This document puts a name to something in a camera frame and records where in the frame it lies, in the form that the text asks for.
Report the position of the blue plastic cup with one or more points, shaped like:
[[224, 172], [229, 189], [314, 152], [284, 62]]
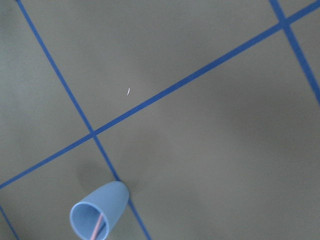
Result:
[[110, 200]]

